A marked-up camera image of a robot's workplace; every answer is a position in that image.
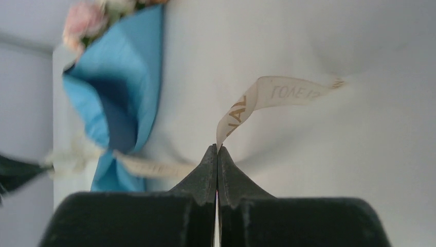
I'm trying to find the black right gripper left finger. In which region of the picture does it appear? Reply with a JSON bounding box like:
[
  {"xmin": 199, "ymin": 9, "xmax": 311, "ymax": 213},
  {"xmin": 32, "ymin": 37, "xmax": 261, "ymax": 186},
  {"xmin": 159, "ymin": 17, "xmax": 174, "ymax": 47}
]
[{"xmin": 39, "ymin": 145, "xmax": 217, "ymax": 247}]

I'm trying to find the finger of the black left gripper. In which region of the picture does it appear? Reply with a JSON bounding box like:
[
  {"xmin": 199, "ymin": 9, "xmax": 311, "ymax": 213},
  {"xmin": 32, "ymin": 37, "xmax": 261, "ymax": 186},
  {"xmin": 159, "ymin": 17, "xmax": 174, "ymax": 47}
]
[{"xmin": 1, "ymin": 155, "xmax": 53, "ymax": 204}]

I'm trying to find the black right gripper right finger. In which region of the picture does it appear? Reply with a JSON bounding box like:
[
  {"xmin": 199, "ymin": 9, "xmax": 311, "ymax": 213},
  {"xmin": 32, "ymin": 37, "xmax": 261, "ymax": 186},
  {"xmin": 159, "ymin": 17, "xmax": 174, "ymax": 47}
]
[{"xmin": 217, "ymin": 147, "xmax": 391, "ymax": 246}]

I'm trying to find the cream ribbon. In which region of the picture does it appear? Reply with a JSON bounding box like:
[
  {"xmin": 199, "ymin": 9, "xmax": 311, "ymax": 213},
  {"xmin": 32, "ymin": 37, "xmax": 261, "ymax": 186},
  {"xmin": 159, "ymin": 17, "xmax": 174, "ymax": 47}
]
[{"xmin": 44, "ymin": 76, "xmax": 345, "ymax": 178}]

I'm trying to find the blue wrapping paper sheet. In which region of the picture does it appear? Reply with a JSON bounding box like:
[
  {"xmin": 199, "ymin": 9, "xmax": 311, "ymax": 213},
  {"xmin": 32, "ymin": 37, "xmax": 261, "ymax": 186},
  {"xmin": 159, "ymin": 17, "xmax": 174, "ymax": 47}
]
[{"xmin": 62, "ymin": 5, "xmax": 164, "ymax": 191}]

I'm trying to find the pink fake rose stem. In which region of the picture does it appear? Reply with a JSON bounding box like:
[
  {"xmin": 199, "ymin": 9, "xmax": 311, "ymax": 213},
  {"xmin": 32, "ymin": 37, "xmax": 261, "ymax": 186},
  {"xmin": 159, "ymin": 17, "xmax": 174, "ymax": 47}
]
[{"xmin": 62, "ymin": 1, "xmax": 108, "ymax": 60}]

